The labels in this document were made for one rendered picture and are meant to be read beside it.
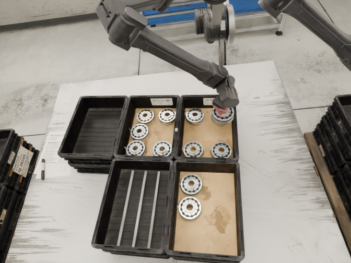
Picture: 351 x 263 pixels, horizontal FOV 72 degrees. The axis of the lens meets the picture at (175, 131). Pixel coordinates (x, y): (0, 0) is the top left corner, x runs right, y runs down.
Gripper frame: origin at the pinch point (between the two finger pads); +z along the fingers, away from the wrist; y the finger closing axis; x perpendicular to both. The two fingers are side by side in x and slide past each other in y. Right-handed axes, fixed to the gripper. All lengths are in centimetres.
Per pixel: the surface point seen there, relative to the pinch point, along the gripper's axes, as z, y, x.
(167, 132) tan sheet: 23.0, -16.2, 23.6
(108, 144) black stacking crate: 24, -42, 45
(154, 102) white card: 17.8, -7.4, 40.8
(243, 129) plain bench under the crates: 34.9, 18.7, -4.5
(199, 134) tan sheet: 22.5, -6.5, 8.6
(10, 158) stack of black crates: 59, -91, 116
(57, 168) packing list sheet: 38, -70, 66
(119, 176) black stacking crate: 23, -50, 25
